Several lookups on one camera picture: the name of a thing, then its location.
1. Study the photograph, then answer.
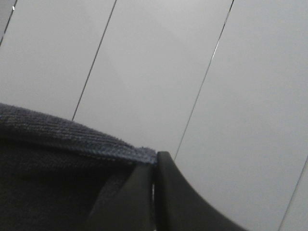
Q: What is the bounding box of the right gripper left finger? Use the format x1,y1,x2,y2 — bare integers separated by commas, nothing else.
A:
84,165,154,231

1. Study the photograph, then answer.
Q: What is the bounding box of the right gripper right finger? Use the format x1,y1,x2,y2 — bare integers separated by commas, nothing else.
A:
154,152,245,231

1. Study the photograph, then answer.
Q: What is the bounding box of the grey-purple microfibre towel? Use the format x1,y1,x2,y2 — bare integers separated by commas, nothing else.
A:
0,103,157,231

